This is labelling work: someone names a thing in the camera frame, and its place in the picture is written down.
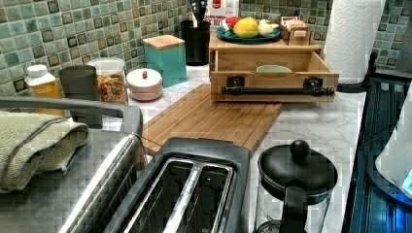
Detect wooden drawer with black handle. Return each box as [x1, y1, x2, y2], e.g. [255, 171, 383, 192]
[210, 54, 339, 103]

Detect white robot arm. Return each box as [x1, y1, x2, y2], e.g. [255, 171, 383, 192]
[375, 86, 412, 198]

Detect pale green bowl in drawer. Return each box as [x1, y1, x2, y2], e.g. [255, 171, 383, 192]
[257, 65, 292, 73]

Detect bamboo cutting board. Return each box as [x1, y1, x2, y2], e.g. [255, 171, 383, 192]
[142, 84, 282, 155]

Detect pink ceramic lidded pot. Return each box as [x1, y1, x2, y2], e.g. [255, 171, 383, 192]
[126, 68, 163, 101]

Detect black two slot toaster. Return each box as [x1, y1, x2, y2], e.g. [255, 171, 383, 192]
[103, 138, 250, 233]

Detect teal canister with wooden lid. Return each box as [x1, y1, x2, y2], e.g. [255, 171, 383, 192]
[143, 35, 187, 87]

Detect black utensil holder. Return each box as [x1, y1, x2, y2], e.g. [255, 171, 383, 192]
[179, 20, 210, 66]

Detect blue plate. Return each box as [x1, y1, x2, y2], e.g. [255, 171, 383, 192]
[216, 27, 281, 45]

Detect plush watermelon slice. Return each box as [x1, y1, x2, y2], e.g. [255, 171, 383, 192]
[222, 17, 240, 31]

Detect clear jar of cereal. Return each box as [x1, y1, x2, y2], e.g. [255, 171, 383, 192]
[87, 57, 128, 104]

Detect plush peeled banana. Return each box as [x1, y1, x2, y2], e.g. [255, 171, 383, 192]
[257, 19, 279, 37]

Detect white red cereal box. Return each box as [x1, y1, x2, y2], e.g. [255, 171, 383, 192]
[204, 0, 239, 28]

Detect black kitchen utensils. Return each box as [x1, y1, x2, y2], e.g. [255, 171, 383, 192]
[188, 0, 208, 27]

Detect glass coffee pot black lid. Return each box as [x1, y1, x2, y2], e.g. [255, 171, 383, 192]
[254, 140, 338, 233]

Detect wooden tea bag box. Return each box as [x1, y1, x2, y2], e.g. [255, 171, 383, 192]
[279, 16, 311, 46]

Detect dark grey cup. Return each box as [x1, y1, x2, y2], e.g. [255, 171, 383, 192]
[58, 65, 103, 128]

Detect silver toaster oven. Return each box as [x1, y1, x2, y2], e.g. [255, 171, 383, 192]
[0, 96, 147, 233]

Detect black paper towel holder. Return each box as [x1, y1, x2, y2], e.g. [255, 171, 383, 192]
[336, 52, 378, 93]

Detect white capped orange bottle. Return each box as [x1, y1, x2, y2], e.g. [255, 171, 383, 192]
[24, 64, 60, 98]

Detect white paper towel roll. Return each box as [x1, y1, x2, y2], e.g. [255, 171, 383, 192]
[324, 0, 386, 84]

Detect folded olive green towel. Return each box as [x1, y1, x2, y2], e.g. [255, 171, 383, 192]
[0, 112, 88, 193]

